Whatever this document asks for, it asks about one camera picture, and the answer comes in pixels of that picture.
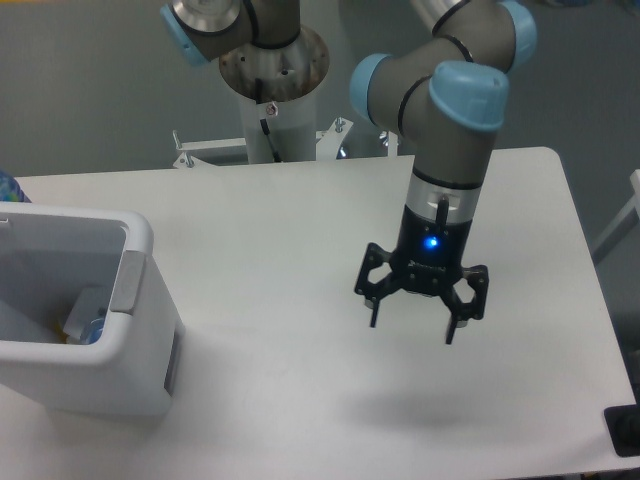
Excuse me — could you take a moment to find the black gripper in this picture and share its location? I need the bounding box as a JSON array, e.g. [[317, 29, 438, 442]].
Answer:
[[354, 202, 490, 346]]

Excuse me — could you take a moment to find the clear plastic water bottle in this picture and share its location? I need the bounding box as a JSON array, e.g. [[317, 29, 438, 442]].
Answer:
[[80, 314, 106, 345]]

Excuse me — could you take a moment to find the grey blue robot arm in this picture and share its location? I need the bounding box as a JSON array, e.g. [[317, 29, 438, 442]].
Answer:
[[160, 1, 537, 330]]

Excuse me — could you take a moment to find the trash inside the can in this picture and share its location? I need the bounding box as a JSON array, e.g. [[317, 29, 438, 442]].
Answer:
[[53, 323, 69, 344]]

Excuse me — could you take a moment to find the white trash can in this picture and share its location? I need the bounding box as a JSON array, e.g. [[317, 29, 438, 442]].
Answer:
[[1, 202, 185, 416]]

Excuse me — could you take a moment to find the black clamp at table edge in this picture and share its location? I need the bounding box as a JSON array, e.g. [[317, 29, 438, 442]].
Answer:
[[604, 404, 639, 458]]

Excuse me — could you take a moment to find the blue patterned object left edge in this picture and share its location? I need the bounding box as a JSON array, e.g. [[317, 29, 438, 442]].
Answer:
[[0, 170, 31, 203]]

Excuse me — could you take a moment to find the white frame at right edge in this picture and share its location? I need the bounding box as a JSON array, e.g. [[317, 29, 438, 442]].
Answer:
[[591, 169, 639, 265]]

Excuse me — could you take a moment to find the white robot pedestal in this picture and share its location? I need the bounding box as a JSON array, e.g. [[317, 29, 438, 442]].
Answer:
[[173, 26, 354, 169]]

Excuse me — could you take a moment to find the black pedestal cable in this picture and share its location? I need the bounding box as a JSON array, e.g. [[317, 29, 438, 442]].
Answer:
[[253, 77, 282, 163]]

